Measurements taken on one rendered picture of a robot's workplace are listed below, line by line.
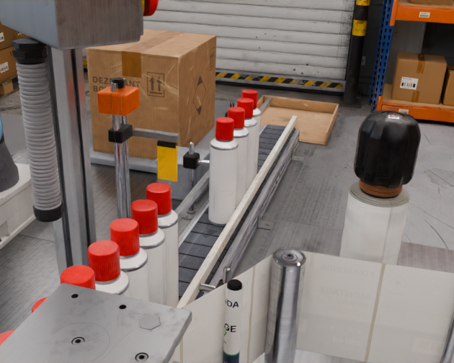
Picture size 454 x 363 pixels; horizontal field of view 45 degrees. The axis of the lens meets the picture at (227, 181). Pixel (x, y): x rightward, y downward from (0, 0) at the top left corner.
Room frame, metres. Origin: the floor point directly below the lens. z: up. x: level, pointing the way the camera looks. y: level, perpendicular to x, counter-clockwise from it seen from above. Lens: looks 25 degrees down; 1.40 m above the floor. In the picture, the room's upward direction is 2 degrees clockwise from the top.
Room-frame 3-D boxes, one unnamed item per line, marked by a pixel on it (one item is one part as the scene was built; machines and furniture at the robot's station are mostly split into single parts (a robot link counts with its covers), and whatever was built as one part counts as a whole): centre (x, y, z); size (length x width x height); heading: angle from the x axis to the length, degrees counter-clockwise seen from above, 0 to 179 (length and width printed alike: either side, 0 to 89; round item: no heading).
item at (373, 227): (0.71, -0.22, 1.03); 0.09 x 0.09 x 0.30
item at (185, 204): (1.00, 0.03, 0.95); 1.07 x 0.01 x 0.01; 164
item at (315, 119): (1.67, -0.20, 0.85); 0.30 x 0.26 x 0.04; 164
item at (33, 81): (0.58, 0.21, 1.18); 0.04 x 0.04 x 0.21
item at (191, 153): (1.05, 0.05, 0.91); 0.07 x 0.03 x 0.16; 74
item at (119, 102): (0.71, 0.12, 1.05); 0.10 x 0.04 x 0.33; 74
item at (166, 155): (0.72, 0.09, 1.09); 0.03 x 0.01 x 0.06; 74
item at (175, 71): (1.45, 0.20, 0.99); 0.30 x 0.24 x 0.27; 165
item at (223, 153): (0.94, 0.01, 0.98); 0.05 x 0.05 x 0.20
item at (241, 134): (1.00, -0.01, 0.98); 0.05 x 0.05 x 0.20
